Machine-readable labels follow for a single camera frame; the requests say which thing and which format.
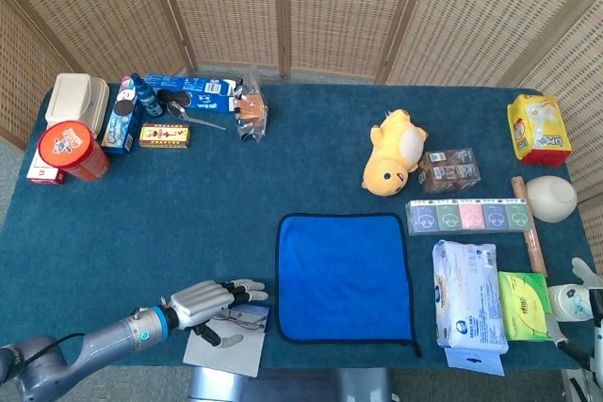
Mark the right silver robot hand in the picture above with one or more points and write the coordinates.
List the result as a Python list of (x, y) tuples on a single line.
[(597, 326)]

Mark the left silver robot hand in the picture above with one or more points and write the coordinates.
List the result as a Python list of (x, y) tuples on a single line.
[(200, 303)]

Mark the black eyeglasses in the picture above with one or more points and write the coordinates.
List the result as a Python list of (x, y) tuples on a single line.
[(245, 322)]

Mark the blue glasses case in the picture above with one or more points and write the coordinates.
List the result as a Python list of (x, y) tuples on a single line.
[(226, 359)]

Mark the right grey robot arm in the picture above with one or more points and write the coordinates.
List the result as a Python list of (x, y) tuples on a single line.
[(591, 385)]

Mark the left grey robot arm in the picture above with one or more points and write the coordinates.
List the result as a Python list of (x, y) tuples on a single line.
[(108, 338)]

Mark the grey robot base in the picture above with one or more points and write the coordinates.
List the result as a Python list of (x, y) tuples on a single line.
[(292, 385)]

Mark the white cup with blue flower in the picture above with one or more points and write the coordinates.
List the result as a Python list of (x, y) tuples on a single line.
[(567, 300)]

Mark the green tissue pack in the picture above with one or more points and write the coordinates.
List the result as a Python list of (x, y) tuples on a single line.
[(520, 308)]

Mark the teal table cover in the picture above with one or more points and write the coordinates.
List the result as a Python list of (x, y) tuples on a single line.
[(165, 223)]

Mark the wooden rolling pin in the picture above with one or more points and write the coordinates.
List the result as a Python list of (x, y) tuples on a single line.
[(537, 251)]

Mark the white wet wipes pack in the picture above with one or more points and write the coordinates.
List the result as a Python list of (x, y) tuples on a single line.
[(466, 294)]

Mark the cream bowl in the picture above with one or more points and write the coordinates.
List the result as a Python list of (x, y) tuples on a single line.
[(551, 199)]

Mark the blue cloth with black edge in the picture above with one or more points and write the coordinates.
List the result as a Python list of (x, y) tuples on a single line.
[(344, 275)]

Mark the multi-colour tissue packet row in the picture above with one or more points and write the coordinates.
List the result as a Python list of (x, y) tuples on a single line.
[(471, 216)]

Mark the yellow and red small box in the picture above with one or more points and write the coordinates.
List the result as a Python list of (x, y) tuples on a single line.
[(165, 135)]

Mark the blue cookie box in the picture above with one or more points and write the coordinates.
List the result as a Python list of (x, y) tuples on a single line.
[(120, 131)]

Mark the metal spoon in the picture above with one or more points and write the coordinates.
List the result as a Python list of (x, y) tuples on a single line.
[(176, 109)]

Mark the clear bag of bread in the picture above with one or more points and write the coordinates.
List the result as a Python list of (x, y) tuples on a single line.
[(252, 107)]

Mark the red and white small box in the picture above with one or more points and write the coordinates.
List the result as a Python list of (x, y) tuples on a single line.
[(42, 175)]

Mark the long blue cookie package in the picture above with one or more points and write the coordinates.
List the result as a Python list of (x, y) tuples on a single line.
[(207, 96)]

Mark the orange-red round can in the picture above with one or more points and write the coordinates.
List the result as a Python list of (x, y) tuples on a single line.
[(66, 144)]

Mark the blue spray bottle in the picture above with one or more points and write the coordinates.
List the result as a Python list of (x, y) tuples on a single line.
[(148, 101)]

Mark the clear box of brown pastries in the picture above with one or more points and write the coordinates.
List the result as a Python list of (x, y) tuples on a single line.
[(450, 171)]

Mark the yellow plush toy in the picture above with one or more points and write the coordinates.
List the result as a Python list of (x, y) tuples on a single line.
[(393, 157)]

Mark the beige plastic lunch box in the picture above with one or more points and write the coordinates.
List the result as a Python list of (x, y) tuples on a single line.
[(70, 96)]

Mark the woven wooden folding screen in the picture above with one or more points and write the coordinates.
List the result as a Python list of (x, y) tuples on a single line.
[(330, 6)]

